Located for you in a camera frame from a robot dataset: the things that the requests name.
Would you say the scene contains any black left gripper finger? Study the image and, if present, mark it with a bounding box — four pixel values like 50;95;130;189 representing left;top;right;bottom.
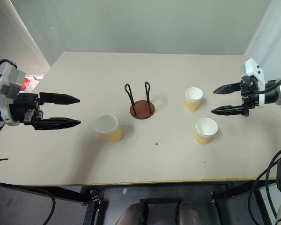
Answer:
39;92;81;105
33;117;82;131

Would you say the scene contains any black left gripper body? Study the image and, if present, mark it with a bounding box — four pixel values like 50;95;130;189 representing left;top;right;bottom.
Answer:
10;92;44;129

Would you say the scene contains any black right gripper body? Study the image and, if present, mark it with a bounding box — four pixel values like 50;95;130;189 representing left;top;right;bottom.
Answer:
240;77;260;117

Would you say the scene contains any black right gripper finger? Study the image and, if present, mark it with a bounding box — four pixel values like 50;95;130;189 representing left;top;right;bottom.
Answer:
210;105;245;116
213;82;243;95

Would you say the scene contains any yellow white paper cup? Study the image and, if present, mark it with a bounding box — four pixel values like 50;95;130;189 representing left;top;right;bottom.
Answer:
93;114;122;143
185;87;204;112
193;117;219;145

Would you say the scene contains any red plastic bag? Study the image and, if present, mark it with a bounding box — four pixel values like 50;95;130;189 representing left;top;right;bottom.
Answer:
20;76;41;92

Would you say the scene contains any dark brown rounded shape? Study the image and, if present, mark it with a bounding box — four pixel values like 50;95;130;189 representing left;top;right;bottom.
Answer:
115;202;149;225

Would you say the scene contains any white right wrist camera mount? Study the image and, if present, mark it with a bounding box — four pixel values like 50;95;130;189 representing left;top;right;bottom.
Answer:
239;58;266;109

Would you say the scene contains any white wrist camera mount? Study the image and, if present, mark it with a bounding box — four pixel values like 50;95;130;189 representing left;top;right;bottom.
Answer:
0;63;27;127
239;58;266;109

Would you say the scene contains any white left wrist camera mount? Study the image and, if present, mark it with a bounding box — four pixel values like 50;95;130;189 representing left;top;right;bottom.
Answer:
0;63;27;127

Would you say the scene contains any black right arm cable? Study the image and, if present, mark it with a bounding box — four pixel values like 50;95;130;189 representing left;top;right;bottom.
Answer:
259;70;281;93

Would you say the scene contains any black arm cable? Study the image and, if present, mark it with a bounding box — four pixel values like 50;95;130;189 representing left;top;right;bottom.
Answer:
259;70;281;93
0;59;16;74

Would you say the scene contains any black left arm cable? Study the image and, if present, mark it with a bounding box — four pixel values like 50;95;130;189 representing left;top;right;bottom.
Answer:
0;59;16;74

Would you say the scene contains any black floor cable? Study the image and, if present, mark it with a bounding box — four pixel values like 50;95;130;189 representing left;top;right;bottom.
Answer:
0;180;56;225

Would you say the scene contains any brown wire cup holder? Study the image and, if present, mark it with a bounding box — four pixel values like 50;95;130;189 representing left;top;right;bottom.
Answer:
124;81;156;120

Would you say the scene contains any black hanging robot cable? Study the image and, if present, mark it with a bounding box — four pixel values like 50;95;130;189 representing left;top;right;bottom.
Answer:
247;147;281;225

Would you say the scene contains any black metal table frame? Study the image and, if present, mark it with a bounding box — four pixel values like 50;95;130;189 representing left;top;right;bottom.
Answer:
0;180;278;225

